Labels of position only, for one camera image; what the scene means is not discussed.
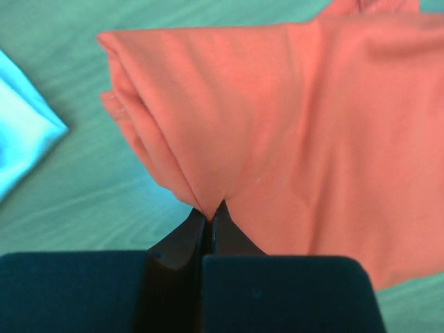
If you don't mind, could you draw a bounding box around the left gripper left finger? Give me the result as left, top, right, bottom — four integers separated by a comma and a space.
1, 210, 205, 332

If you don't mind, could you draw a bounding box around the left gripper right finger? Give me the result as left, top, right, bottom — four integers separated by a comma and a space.
201, 203, 386, 332

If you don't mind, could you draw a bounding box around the folded white t-shirt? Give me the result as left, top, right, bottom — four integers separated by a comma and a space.
1, 53, 68, 198

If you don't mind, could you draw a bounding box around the orange t-shirt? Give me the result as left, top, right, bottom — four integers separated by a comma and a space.
97, 1, 443, 289

